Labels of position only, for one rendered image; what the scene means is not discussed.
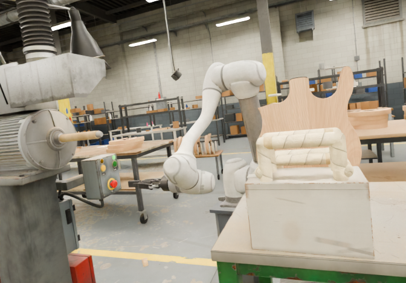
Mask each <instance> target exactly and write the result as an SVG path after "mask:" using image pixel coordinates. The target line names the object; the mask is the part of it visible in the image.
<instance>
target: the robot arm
mask: <svg viewBox="0 0 406 283"><path fill-rule="evenodd" d="M265 79H266V69H265V67H264V65H263V64H262V63H260V62H258V61H256V60H242V61H237V62H232V63H229V64H226V65H224V64H222V63H220V62H215V63H213V64H212V65H211V66H210V67H209V69H208V70H207V73H206V75H205V79H204V83H203V90H202V112H201V115H200V117H199V118H198V120H197V121H196V122H195V124H194V125H193V126H192V127H191V128H190V130H189V131H188V132H187V133H186V135H185V136H184V138H183V140H182V142H181V145H180V147H179V149H178V151H177V152H176V153H174V154H173V155H172V156H171V157H169V158H168V159H167V160H166V161H165V162H164V164H163V172H164V176H163V177H161V178H151V179H145V180H142V181H141V180H134V181H128V186H129V187H138V188H139V189H149V190H153V188H157V189H159V188H161V189H162V190H163V191H171V192H172V193H186V194H206V193H209V192H211V191H213V189H214V186H215V179H214V175H213V174H212V173H210V172H207V171H201V170H199V169H197V167H196V158H195V156H194V155H193V147H194V145H195V142H196V141H197V139H198V138H199V137H200V136H201V134H202V133H203V132H204V131H205V130H206V129H207V127H208V126H209V124H210V123H211V121H212V119H213V116H214V113H215V111H216V108H217V105H218V103H219V100H220V98H221V95H222V93H223V92H225V91H228V90H231V91H232V92H233V94H234V95H235V97H236V98H237V99H238V100H239V105H240V109H241V112H242V117H243V122H244V125H245V129H246V134H247V137H248V142H249V145H250V149H251V154H252V157H253V159H252V161H251V163H250V165H247V162H246V161H245V160H244V159H241V158H232V159H229V160H227V161H226V163H225V164H224V169H223V184H224V191H225V196H220V197H219V198H218V200H219V201H223V203H221V204H220V207H234V208H236V206H237V205H238V203H239V201H240V199H241V198H242V196H243V195H244V193H245V183H246V181H247V180H248V179H249V178H247V176H248V175H249V174H252V173H253V172H254V171H255V170H256V168H257V167H258V165H259V164H258V161H257V155H256V141H257V139H258V138H259V136H260V133H261V131H262V116H261V114H260V111H259V110H258V108H260V103H259V98H258V93H259V88H260V85H262V84H263V83H264V81H265Z"/></svg>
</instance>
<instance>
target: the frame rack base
mask: <svg viewBox="0 0 406 283"><path fill-rule="evenodd" d="M353 170H354V172H353V175H352V176H351V177H349V180H347V181H335V180H334V178H333V171H331V167H320V168H280V169H277V172H276V173H272V177H273V180H272V181H270V182H261V181H260V179H259V178H249V179H248V180H247V181H246V183H245V193H246V204H247V210H248V220H249V226H250V237H251V247H252V249H254V250H268V251H276V252H291V253H305V254H313V255H327V256H341V257H349V258H364V259H375V253H374V244H373V228H372V213H371V204H370V189H369V182H368V181H367V179H366V177H365V176H364V174H363V173H362V172H361V170H360V168H359V167H358V166H353Z"/></svg>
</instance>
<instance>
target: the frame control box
mask: <svg viewBox="0 0 406 283"><path fill-rule="evenodd" d="M112 155H115V160H112ZM101 158H103V159H104V163H103V164H100V159H101ZM114 161H116V162H117V155H116V154H102V155H98V156H96V157H92V158H88V159H86V160H82V161H81V165H82V172H83V180H84V184H85V191H86V199H87V200H86V199H84V198H82V197H79V196H77V195H74V194H72V193H69V192H63V193H61V194H60V199H59V202H61V201H63V200H64V197H63V196H64V195H67V196H70V197H73V198H75V199H78V200H80V201H82V202H84V203H86V204H88V205H91V206H94V207H96V208H102V207H104V201H103V199H104V198H106V197H108V196H110V195H112V194H114V193H116V192H118V191H119V190H121V183H120V174H119V170H118V162H117V166H116V167H114V166H113V162H114ZM102 165H105V167H106V169H105V171H102V169H101V167H102ZM113 180H116V181H117V187H116V188H113V187H112V186H111V185H110V183H111V182H112V181H113ZM88 200H99V201H100V202H101V205H98V204H95V203H92V202H90V201H88Z"/></svg>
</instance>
